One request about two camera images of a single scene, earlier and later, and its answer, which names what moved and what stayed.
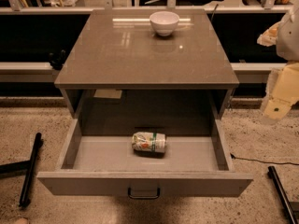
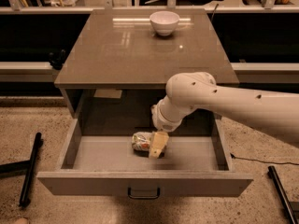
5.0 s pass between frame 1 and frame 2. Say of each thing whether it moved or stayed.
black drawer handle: stayed
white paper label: stayed
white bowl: stayed
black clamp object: stayed
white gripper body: moved
